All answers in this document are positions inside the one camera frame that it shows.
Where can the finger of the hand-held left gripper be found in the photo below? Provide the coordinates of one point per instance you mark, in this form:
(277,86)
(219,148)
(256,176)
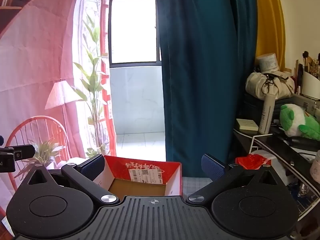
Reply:
(25,152)

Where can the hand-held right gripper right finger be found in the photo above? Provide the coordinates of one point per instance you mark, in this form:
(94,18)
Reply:
(212,167)

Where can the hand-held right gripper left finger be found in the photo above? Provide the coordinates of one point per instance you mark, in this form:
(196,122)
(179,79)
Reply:
(93,168)

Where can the red cardboard box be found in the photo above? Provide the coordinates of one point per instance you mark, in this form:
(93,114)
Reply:
(145,165)

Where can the red plastic bag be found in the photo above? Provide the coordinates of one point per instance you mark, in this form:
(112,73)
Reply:
(250,160)

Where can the pale yellow flat box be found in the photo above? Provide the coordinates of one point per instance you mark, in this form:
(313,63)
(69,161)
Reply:
(246,125)

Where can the black case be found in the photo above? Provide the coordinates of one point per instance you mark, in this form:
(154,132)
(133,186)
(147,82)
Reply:
(252,107)

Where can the white bottle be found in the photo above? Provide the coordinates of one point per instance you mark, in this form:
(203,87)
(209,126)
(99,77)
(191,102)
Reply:
(266,115)

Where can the teal curtain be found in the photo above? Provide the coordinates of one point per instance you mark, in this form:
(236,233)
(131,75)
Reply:
(200,80)

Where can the green white plush toy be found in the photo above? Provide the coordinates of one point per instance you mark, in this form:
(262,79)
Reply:
(290,120)

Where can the pale jar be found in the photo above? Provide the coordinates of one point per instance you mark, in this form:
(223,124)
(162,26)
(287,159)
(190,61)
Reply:
(315,165)

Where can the silver makeup case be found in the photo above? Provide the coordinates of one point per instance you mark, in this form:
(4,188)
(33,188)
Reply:
(302,102)

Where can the white paper roll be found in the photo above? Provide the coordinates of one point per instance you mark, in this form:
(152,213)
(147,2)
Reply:
(267,62)

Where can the white brush holder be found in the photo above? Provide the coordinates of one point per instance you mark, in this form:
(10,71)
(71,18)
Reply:
(310,85)

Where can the bunch of makeup brushes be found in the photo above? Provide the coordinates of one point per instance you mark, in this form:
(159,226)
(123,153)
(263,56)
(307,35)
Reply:
(306,60)

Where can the window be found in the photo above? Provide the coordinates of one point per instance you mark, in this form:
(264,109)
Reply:
(135,30)

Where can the yellow curtain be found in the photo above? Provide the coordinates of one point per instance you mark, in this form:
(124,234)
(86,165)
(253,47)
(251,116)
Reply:
(268,30)

